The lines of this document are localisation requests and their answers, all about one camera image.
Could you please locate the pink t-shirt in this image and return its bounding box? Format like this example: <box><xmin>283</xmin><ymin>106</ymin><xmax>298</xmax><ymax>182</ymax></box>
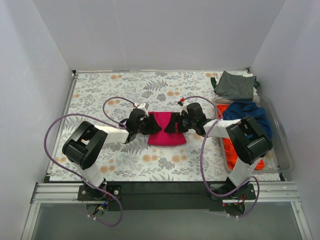
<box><xmin>147</xmin><ymin>111</ymin><xmax>187</xmax><ymax>147</ymax></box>

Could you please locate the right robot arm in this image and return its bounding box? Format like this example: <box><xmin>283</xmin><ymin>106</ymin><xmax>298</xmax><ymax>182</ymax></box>
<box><xmin>164</xmin><ymin>102</ymin><xmax>273</xmax><ymax>199</ymax></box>

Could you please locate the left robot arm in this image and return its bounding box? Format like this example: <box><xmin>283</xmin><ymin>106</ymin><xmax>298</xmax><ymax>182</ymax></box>
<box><xmin>62</xmin><ymin>108</ymin><xmax>162</xmax><ymax>200</ymax></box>

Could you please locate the floral patterned table mat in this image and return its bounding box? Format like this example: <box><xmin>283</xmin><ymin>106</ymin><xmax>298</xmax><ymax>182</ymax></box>
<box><xmin>49</xmin><ymin>71</ymin><xmax>229</xmax><ymax>182</ymax></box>

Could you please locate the blue t-shirt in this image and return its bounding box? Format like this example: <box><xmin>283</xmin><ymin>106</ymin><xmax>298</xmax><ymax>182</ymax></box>
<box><xmin>221</xmin><ymin>101</ymin><xmax>273</xmax><ymax>139</ymax></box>

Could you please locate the orange t-shirt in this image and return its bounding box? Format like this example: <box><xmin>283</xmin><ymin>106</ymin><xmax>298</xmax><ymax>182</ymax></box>
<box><xmin>217</xmin><ymin>104</ymin><xmax>265</xmax><ymax>170</ymax></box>

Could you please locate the grey folded t-shirt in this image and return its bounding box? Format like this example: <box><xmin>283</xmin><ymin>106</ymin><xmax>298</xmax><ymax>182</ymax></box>
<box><xmin>214</xmin><ymin>70</ymin><xmax>256</xmax><ymax>101</ymax></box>

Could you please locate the clear plastic bin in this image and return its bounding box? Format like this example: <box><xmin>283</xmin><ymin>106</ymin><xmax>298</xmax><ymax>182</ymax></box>
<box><xmin>212</xmin><ymin>96</ymin><xmax>295</xmax><ymax>174</ymax></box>

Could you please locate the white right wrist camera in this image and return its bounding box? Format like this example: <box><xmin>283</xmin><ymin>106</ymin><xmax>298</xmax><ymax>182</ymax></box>
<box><xmin>178</xmin><ymin>98</ymin><xmax>190</xmax><ymax>116</ymax></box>

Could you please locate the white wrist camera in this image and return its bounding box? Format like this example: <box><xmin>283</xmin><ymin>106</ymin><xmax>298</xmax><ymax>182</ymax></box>
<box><xmin>178</xmin><ymin>98</ymin><xmax>190</xmax><ymax>116</ymax></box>
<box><xmin>133</xmin><ymin>102</ymin><xmax>149</xmax><ymax>117</ymax></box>

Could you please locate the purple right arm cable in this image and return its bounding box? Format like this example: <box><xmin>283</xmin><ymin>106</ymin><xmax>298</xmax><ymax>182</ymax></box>
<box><xmin>182</xmin><ymin>95</ymin><xmax>261</xmax><ymax>218</ymax></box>

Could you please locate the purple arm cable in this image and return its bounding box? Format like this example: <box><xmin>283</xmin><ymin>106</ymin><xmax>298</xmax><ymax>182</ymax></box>
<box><xmin>44</xmin><ymin>96</ymin><xmax>137</xmax><ymax>228</ymax></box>
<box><xmin>182</xmin><ymin>95</ymin><xmax>261</xmax><ymax>218</ymax></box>

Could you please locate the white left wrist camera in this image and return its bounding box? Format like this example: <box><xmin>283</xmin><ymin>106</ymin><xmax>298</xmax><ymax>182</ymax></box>
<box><xmin>133</xmin><ymin>102</ymin><xmax>149</xmax><ymax>117</ymax></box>

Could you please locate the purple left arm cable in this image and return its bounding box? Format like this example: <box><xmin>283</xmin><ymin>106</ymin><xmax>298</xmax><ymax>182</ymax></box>
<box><xmin>44</xmin><ymin>96</ymin><xmax>137</xmax><ymax>228</ymax></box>

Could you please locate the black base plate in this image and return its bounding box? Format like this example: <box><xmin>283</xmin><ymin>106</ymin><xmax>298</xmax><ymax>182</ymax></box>
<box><xmin>77</xmin><ymin>181</ymin><xmax>258</xmax><ymax>213</ymax></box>

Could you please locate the aluminium front rail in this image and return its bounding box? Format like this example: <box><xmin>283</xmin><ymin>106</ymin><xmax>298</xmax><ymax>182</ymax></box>
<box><xmin>32</xmin><ymin>181</ymin><xmax>301</xmax><ymax>203</ymax></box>

